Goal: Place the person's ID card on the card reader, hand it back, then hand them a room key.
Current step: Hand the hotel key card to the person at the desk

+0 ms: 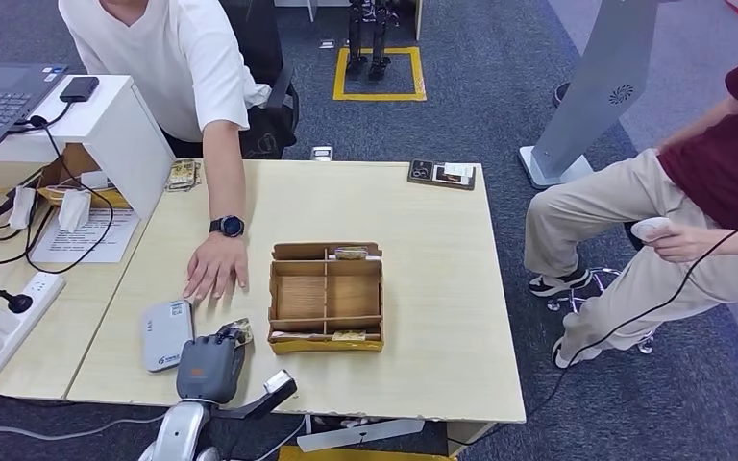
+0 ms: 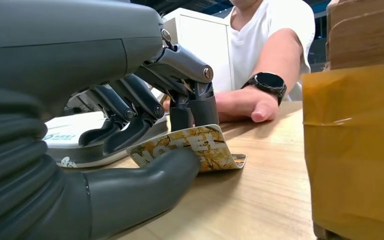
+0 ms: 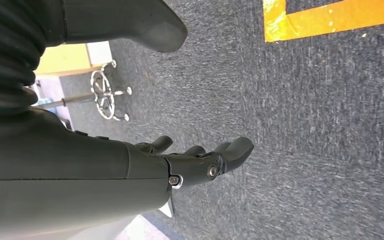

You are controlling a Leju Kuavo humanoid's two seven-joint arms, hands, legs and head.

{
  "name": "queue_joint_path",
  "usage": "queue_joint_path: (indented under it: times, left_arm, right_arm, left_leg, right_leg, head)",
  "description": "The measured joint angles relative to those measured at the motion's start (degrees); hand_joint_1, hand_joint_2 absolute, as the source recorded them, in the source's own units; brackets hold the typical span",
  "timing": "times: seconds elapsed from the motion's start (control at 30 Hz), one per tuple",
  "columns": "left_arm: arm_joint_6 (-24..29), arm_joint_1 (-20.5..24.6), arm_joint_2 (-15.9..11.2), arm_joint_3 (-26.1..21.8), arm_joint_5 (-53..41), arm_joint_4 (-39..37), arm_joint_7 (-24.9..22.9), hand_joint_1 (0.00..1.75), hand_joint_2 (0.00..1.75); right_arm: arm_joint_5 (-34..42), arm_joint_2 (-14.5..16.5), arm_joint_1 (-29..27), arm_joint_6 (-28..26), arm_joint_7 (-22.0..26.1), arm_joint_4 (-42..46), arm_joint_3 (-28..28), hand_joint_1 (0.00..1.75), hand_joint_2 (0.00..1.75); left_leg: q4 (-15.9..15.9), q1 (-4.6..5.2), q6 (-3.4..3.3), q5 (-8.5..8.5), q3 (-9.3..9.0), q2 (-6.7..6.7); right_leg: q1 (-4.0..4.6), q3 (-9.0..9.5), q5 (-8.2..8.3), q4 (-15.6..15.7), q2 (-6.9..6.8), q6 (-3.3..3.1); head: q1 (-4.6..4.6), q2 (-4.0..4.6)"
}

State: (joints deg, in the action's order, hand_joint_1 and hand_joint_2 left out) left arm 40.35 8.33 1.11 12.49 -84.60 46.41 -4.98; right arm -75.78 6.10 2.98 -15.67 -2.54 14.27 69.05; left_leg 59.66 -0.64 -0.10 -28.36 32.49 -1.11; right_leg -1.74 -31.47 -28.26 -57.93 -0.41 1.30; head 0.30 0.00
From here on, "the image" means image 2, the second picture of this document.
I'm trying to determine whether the white grey card reader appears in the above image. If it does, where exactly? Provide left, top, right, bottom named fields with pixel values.
left=42, top=110, right=169, bottom=169

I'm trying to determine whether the white shelf stand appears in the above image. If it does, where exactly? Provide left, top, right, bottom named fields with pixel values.
left=162, top=8, right=236, bottom=94

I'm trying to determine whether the yellow patterned hotel card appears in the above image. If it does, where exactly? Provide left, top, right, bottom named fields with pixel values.
left=126, top=124, right=248, bottom=173

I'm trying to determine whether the person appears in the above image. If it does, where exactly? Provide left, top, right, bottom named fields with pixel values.
left=163, top=0, right=316, bottom=124

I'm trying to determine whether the wooden compartment box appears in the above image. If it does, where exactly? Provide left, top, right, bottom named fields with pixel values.
left=301, top=0, right=384, bottom=240

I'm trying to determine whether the black wristwatch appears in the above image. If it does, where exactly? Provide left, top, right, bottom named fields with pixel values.
left=241, top=71, right=288, bottom=106

